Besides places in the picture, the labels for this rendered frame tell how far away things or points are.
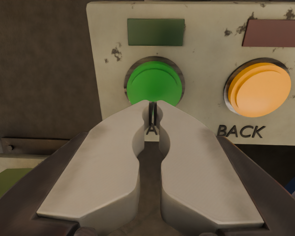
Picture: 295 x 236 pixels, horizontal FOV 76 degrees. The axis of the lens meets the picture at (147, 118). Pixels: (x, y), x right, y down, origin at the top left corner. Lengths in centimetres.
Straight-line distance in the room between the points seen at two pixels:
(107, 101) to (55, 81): 69
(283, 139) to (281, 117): 2
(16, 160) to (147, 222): 60
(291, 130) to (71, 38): 75
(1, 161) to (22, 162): 8
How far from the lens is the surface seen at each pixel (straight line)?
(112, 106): 16
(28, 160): 83
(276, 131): 19
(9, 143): 98
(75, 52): 81
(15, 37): 93
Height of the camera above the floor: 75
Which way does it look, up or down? 78 degrees down
